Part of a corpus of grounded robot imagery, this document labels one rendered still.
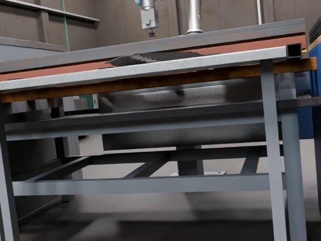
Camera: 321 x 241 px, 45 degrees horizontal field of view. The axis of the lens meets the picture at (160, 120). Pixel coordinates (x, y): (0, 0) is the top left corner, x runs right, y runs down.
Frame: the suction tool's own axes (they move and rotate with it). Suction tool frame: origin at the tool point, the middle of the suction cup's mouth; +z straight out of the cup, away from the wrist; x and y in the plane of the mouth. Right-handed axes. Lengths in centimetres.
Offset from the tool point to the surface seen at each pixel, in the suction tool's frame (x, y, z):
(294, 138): -59, 81, 55
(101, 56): -69, 8, 16
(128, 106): 6.0, -24.0, 40.2
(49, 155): -8, -80, 67
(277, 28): -60, 78, 14
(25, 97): -62, -44, 29
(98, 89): -57, -4, 29
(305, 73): 20, 82, 31
